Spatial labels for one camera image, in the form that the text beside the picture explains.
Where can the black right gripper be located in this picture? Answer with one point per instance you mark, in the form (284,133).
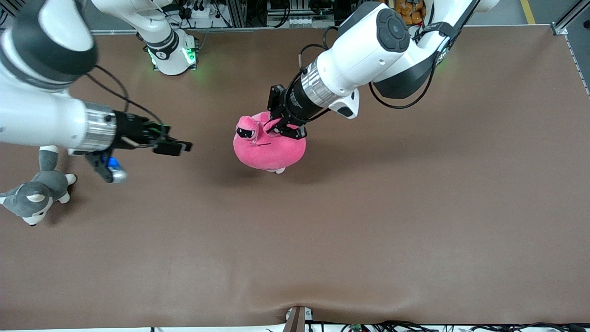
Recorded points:
(130,130)

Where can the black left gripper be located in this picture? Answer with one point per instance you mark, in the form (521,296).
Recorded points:
(298,102)

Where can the round pink plush toy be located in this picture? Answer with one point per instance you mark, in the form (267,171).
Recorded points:
(272,154)

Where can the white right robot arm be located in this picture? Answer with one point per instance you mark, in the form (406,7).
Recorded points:
(37,115)

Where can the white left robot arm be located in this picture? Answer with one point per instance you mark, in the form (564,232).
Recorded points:
(368,55)

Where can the small pink white plush toy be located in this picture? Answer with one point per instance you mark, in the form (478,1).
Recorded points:
(279,170)

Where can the grey white husky plush toy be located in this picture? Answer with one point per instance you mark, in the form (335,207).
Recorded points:
(46,184)

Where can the brown table cloth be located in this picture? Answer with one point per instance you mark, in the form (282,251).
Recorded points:
(295,240)

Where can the white power strip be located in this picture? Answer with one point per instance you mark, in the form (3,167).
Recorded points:
(198,11)

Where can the orange snack bags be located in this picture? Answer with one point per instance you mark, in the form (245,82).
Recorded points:
(410,14)

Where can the aluminium corner profile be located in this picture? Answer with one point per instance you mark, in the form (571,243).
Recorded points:
(564,23)

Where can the aluminium frame rack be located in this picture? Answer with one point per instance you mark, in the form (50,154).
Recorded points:
(235,11)

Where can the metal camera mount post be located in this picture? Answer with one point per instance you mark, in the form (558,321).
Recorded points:
(295,320)

